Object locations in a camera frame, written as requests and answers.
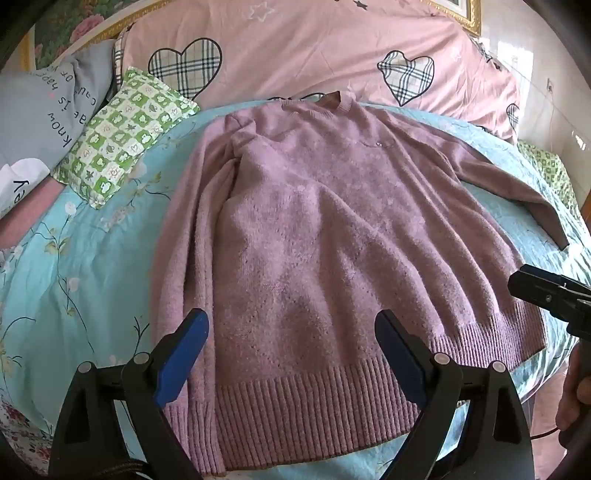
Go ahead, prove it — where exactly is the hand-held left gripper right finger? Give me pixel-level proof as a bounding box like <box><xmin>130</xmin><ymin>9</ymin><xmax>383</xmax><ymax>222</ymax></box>
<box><xmin>374</xmin><ymin>309</ymin><xmax>536</xmax><ymax>480</ymax></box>

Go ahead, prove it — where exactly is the pink quilt with plaid hearts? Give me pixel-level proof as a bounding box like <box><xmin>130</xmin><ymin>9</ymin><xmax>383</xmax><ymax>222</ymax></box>
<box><xmin>113</xmin><ymin>0</ymin><xmax>522</xmax><ymax>144</ymax></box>

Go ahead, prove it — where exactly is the white lettered cloth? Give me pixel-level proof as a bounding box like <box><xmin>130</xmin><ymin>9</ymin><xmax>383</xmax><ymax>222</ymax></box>
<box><xmin>0</xmin><ymin>159</ymin><xmax>51</xmax><ymax>220</ymax></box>

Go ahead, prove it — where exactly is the light blue floral bedsheet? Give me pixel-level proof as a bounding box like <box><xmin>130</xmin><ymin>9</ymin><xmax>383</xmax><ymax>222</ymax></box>
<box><xmin>0</xmin><ymin>99</ymin><xmax>591</xmax><ymax>476</ymax></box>

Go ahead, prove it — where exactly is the grey lettered pillow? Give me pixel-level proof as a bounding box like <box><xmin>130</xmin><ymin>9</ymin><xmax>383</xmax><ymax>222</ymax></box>
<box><xmin>0</xmin><ymin>39</ymin><xmax>118</xmax><ymax>169</ymax></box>

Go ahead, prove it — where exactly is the green patterned pillow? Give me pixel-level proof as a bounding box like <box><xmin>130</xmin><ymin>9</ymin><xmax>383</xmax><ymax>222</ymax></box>
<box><xmin>517</xmin><ymin>141</ymin><xmax>583</xmax><ymax>219</ymax></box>

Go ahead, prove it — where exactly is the pink bed sheet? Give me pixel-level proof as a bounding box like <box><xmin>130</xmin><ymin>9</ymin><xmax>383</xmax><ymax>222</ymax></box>
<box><xmin>0</xmin><ymin>179</ymin><xmax>70</xmax><ymax>245</ymax></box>

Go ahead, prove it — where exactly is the red floral cloth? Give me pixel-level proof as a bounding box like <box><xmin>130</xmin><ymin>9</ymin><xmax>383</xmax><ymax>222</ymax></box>
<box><xmin>0</xmin><ymin>397</ymin><xmax>57</xmax><ymax>464</ymax></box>

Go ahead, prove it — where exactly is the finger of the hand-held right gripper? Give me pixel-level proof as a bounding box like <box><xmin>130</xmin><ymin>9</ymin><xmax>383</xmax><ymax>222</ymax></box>
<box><xmin>508</xmin><ymin>275</ymin><xmax>583</xmax><ymax>322</ymax></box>
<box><xmin>519</xmin><ymin>264</ymin><xmax>591</xmax><ymax>299</ymax></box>

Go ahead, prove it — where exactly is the purple knitted sweater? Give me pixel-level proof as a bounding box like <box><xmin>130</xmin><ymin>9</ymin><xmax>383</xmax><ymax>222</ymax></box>
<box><xmin>150</xmin><ymin>91</ymin><xmax>570</xmax><ymax>477</ymax></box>

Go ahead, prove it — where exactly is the person's right hand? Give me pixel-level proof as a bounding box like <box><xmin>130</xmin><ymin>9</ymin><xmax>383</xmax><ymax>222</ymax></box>
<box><xmin>555</xmin><ymin>342</ymin><xmax>591</xmax><ymax>433</ymax></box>

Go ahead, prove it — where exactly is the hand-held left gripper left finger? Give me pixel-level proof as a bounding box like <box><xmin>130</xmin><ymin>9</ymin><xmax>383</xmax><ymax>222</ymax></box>
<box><xmin>50</xmin><ymin>308</ymin><xmax>209</xmax><ymax>480</ymax></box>

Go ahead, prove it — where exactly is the green checked pillow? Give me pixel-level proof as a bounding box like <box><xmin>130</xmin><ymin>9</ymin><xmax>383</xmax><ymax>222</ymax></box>
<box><xmin>52</xmin><ymin>67</ymin><xmax>200</xmax><ymax>210</ymax></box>

